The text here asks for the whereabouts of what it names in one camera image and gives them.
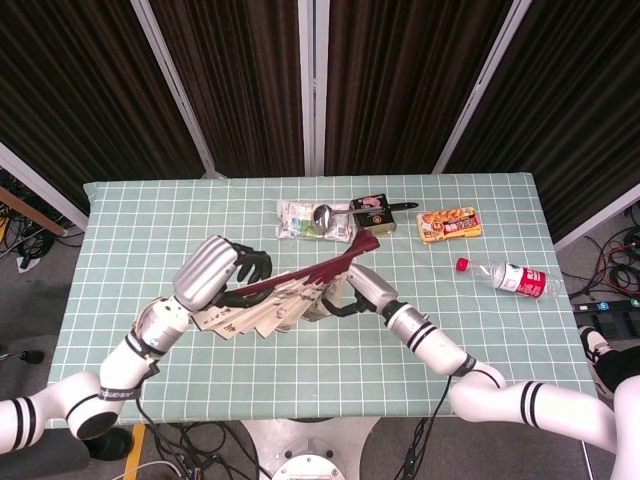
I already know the steel ladle with black handle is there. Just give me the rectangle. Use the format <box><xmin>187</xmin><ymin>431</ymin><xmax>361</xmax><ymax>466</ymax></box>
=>
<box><xmin>312</xmin><ymin>201</ymin><xmax>419</xmax><ymax>227</ymax></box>

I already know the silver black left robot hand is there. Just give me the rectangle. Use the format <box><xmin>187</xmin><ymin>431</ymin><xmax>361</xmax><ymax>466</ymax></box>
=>
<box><xmin>172</xmin><ymin>234</ymin><xmax>274</xmax><ymax>311</ymax></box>

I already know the clear plastic bottle, red cap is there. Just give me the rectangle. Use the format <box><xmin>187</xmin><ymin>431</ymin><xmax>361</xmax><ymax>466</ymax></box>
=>
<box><xmin>454</xmin><ymin>256</ymin><xmax>564</xmax><ymax>301</ymax></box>

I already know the green checked tablecloth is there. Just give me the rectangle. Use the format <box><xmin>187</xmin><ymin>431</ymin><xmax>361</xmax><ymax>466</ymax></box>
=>
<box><xmin>47</xmin><ymin>172</ymin><xmax>604</xmax><ymax>430</ymax></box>

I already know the black floor cable bundle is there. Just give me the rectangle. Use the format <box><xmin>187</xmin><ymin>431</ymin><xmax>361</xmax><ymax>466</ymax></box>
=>
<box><xmin>569</xmin><ymin>209</ymin><xmax>640</xmax><ymax>301</ymax></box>
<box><xmin>0</xmin><ymin>169</ymin><xmax>81</xmax><ymax>271</ymax></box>
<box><xmin>134</xmin><ymin>419</ymin><xmax>271</xmax><ymax>480</ymax></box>

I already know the yellow curry box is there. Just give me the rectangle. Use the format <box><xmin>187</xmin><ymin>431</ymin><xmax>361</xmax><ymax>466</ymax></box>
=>
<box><xmin>416</xmin><ymin>206</ymin><xmax>485</xmax><ymax>246</ymax></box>

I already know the dark partition panel, white frame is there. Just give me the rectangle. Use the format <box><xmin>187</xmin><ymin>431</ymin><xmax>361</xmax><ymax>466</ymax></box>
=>
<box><xmin>0</xmin><ymin>0</ymin><xmax>226</xmax><ymax>231</ymax></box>
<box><xmin>132</xmin><ymin>0</ymin><xmax>314</xmax><ymax>179</ymax></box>
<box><xmin>312</xmin><ymin>0</ymin><xmax>531</xmax><ymax>176</ymax></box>
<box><xmin>432</xmin><ymin>0</ymin><xmax>640</xmax><ymax>251</ymax></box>

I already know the brown wooden plank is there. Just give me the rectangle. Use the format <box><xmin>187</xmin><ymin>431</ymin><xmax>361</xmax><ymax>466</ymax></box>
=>
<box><xmin>0</xmin><ymin>187</ymin><xmax>67</xmax><ymax>237</ymax></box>

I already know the paper folding fan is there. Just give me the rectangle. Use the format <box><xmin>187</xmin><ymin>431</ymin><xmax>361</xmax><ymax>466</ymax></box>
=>
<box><xmin>192</xmin><ymin>230</ymin><xmax>382</xmax><ymax>342</ymax></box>

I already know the yellow floor tape strip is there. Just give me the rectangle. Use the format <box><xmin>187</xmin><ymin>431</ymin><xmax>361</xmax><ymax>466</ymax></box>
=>
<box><xmin>123</xmin><ymin>423</ymin><xmax>147</xmax><ymax>480</ymax></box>

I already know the dark green box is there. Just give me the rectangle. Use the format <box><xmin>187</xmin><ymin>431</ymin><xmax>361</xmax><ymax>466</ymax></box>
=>
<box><xmin>348</xmin><ymin>193</ymin><xmax>398</xmax><ymax>236</ymax></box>

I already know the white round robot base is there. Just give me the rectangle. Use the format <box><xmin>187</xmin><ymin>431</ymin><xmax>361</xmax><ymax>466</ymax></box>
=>
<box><xmin>239</xmin><ymin>418</ymin><xmax>381</xmax><ymax>480</ymax></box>

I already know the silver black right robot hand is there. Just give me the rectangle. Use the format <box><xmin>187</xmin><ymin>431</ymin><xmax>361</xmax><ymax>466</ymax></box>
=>
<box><xmin>322</xmin><ymin>263</ymin><xmax>401</xmax><ymax>319</ymax></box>

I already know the white and black shoe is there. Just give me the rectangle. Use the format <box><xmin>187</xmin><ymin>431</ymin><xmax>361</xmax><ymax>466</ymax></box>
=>
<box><xmin>578</xmin><ymin>324</ymin><xmax>609</xmax><ymax>364</ymax></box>

